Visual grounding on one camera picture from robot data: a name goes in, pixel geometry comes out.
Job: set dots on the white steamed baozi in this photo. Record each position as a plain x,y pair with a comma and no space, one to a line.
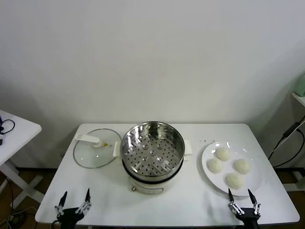
242,165
235,181
215,165
224,154

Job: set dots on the white side table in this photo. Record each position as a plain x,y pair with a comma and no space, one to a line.
21,136

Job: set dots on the white electric cooking pot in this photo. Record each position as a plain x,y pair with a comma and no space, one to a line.
147,188

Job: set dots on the white round plate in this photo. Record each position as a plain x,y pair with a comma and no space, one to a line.
252,183

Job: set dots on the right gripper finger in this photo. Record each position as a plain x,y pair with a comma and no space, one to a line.
230,196
252,196

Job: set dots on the stainless steel steamer basket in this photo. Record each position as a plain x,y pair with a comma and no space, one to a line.
175,143

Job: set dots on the pale green container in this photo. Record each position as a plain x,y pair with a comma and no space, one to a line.
301,86

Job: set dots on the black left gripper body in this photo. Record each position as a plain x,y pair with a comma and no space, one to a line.
70,213

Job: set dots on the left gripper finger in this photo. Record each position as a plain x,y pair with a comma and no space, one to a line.
64,201
88,196

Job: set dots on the white shelf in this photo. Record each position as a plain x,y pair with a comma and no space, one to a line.
300,97

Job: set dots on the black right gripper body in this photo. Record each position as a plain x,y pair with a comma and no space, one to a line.
249,214

